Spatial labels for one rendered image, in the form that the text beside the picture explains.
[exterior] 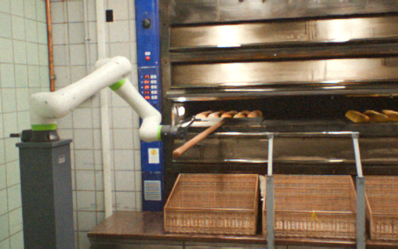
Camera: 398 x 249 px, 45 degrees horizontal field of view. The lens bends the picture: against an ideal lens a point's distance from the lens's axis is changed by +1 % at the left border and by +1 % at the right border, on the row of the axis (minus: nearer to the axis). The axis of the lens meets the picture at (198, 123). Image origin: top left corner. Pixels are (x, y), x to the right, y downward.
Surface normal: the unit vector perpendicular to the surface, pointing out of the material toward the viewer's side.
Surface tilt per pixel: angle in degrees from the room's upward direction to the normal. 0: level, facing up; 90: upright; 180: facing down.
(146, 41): 90
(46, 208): 90
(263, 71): 70
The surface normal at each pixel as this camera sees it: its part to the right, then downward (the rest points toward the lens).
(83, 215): -0.19, 0.08
